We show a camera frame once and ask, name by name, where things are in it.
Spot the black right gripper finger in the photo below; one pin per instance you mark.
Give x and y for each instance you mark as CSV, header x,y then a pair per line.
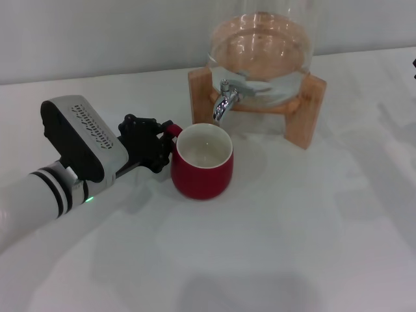
x,y
414,65

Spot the clear glass drink dispenser jar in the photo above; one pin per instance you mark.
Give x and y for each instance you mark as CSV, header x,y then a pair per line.
x,y
260,48

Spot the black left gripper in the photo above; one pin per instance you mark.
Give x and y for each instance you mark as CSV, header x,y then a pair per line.
x,y
141,146

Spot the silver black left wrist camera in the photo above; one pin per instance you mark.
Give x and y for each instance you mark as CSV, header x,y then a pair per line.
x,y
81,139

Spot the red ceramic cup white inside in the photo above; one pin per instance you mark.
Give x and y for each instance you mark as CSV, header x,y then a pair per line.
x,y
203,174

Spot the wooden dispenser stand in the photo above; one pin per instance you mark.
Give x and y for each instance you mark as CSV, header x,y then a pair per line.
x,y
203,107

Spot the chrome dispenser faucet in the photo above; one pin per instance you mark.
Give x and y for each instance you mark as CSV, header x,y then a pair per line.
x,y
223,104

